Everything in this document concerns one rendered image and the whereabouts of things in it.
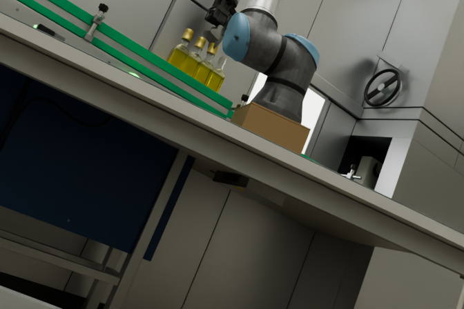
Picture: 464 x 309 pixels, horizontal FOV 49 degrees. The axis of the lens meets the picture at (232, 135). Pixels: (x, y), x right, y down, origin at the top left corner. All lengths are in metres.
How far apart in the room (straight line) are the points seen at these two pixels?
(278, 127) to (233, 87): 0.92
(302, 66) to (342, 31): 1.31
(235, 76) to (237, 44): 0.88
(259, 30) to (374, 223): 0.59
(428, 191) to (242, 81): 1.02
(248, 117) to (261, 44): 0.20
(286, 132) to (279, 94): 0.11
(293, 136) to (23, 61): 0.67
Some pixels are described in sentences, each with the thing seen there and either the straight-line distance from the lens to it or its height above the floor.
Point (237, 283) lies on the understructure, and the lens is 2.35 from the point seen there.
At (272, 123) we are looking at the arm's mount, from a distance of 1.28.
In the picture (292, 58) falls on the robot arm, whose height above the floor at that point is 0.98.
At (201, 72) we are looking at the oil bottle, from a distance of 1.94.
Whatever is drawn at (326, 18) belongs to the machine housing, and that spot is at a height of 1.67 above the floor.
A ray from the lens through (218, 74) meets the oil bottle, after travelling 1.98.
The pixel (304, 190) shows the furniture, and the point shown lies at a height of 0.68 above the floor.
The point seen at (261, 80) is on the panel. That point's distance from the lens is 2.28.
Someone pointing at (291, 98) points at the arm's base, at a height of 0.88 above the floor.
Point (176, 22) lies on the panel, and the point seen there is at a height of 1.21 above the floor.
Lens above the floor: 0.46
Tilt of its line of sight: 12 degrees up
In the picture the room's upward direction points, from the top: 23 degrees clockwise
